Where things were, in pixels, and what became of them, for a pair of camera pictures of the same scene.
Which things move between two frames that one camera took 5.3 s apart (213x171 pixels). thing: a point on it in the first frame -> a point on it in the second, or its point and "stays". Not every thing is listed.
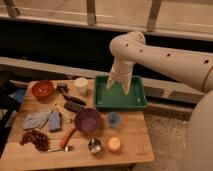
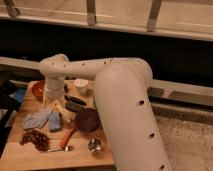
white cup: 81,86 stays
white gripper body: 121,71 -> 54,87
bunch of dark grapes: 40,140 stays
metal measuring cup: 94,145 stays
